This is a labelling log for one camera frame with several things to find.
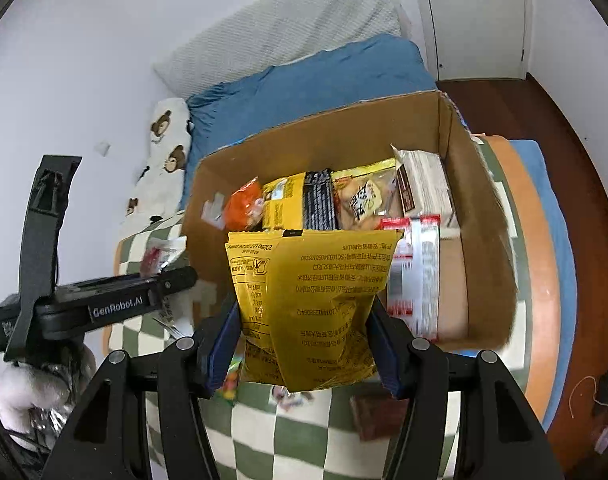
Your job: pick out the black snack packet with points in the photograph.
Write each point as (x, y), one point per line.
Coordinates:
(320, 200)

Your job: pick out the orange snack packet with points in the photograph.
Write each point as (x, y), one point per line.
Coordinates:
(244, 207)

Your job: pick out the green candy packet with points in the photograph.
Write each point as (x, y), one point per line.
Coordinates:
(230, 385)

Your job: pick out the panda print snack packet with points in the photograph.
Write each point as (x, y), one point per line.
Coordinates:
(291, 399)

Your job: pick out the white bear print pillow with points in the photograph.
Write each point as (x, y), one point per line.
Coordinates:
(164, 170)

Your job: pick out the white power strip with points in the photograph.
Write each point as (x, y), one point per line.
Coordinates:
(603, 437)

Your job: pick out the white cookie snack packet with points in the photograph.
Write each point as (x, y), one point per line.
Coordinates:
(161, 252)

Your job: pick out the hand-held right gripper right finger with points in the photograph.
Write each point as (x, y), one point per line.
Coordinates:
(383, 355)

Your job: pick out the white silver snack packet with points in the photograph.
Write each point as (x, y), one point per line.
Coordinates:
(426, 185)

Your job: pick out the red white snack packet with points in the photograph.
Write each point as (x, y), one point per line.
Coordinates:
(418, 270)

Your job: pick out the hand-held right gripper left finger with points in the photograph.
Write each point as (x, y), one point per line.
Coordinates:
(219, 345)

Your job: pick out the long yellow snack packet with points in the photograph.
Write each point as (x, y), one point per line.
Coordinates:
(284, 202)

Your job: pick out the dark red snack packet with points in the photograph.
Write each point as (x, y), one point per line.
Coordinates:
(376, 417)

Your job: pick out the blue bed sheet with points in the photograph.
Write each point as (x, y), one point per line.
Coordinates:
(309, 85)

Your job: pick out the small yellow snack packet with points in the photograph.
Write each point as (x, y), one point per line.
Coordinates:
(309, 310)

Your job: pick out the clear biscuit snack packet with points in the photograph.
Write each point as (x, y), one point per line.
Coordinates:
(364, 195)

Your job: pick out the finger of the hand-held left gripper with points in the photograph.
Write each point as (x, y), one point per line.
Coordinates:
(176, 282)

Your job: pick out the cardboard box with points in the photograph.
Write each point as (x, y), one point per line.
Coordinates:
(334, 135)

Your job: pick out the green white checkered mat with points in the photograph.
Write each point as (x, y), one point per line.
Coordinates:
(284, 440)

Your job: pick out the grey quilted headboard cushion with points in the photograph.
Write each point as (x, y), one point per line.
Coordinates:
(284, 25)

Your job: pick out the white door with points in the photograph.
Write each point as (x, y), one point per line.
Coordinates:
(478, 20)

